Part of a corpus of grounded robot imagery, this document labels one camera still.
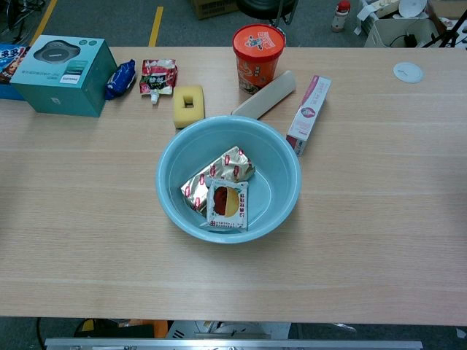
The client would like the gold foil snack packet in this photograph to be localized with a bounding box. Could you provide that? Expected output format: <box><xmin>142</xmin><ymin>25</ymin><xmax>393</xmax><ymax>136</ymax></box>
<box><xmin>180</xmin><ymin>145</ymin><xmax>256</xmax><ymax>212</ymax></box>

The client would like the white red snack packet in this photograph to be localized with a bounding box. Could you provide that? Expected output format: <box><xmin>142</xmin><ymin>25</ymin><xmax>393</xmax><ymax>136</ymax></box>
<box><xmin>199</xmin><ymin>176</ymin><xmax>250</xmax><ymax>233</ymax></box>

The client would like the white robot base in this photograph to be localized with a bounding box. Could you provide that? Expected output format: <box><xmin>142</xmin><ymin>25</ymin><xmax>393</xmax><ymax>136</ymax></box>
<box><xmin>166</xmin><ymin>320</ymin><xmax>293</xmax><ymax>340</ymax></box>

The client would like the light blue plastic basin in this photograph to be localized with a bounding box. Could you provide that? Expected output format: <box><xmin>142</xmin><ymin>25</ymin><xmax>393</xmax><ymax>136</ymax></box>
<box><xmin>155</xmin><ymin>115</ymin><xmax>302</xmax><ymax>244</ymax></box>

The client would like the yellow sponge with square hole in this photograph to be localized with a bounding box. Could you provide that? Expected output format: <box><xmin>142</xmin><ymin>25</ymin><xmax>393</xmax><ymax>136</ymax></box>
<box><xmin>173</xmin><ymin>85</ymin><xmax>206</xmax><ymax>129</ymax></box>

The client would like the beige cutlery case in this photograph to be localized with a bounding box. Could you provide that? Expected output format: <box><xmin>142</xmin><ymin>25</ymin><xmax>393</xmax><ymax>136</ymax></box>
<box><xmin>230</xmin><ymin>70</ymin><xmax>297</xmax><ymax>120</ymax></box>

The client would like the pink cling film box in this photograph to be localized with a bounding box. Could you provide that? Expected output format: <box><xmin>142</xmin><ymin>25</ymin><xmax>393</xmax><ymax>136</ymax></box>
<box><xmin>285</xmin><ymin>75</ymin><xmax>333</xmax><ymax>157</ymax></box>

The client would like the red spouted drink pouch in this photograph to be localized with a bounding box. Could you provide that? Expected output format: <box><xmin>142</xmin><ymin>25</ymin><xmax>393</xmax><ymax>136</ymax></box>
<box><xmin>139</xmin><ymin>58</ymin><xmax>179</xmax><ymax>106</ymax></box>

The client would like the red instant noodle cup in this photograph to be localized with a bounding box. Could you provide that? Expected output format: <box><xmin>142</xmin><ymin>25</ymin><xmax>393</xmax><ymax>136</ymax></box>
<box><xmin>232</xmin><ymin>23</ymin><xmax>287</xmax><ymax>95</ymax></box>

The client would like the blue cookie packet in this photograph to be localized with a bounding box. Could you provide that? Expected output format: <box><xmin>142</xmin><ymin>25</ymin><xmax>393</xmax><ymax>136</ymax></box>
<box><xmin>104</xmin><ymin>59</ymin><xmax>136</xmax><ymax>101</ymax></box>

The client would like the brown cardboard box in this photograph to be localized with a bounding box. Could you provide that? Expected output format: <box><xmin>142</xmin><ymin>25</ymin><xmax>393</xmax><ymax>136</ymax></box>
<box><xmin>188</xmin><ymin>0</ymin><xmax>242</xmax><ymax>20</ymax></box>

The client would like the black chair base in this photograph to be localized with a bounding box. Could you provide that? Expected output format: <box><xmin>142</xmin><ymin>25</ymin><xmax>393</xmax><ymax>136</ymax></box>
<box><xmin>235</xmin><ymin>0</ymin><xmax>299</xmax><ymax>26</ymax></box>

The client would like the red and white bottle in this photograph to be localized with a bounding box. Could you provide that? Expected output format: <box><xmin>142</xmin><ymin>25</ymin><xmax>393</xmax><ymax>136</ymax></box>
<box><xmin>331</xmin><ymin>0</ymin><xmax>352</xmax><ymax>33</ymax></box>

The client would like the round grey table grommet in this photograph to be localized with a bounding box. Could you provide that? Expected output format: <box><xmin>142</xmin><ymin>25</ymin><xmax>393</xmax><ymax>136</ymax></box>
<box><xmin>393</xmin><ymin>61</ymin><xmax>425</xmax><ymax>85</ymax></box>

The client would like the teal speaker box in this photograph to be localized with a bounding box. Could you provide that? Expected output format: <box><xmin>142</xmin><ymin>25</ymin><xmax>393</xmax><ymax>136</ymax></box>
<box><xmin>9</xmin><ymin>34</ymin><xmax>118</xmax><ymax>118</ymax></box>

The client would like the white cardboard box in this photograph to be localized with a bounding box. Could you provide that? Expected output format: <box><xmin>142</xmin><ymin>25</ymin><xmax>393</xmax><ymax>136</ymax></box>
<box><xmin>363</xmin><ymin>17</ymin><xmax>448</xmax><ymax>48</ymax></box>

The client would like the blue chocolate cookie box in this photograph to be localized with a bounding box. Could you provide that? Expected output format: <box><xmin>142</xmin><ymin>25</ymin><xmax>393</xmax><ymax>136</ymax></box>
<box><xmin>0</xmin><ymin>42</ymin><xmax>32</xmax><ymax>101</ymax></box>

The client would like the aluminium rail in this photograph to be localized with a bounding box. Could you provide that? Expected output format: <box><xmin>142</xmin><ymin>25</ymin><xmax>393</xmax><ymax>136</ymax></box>
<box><xmin>44</xmin><ymin>338</ymin><xmax>423</xmax><ymax>350</ymax></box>

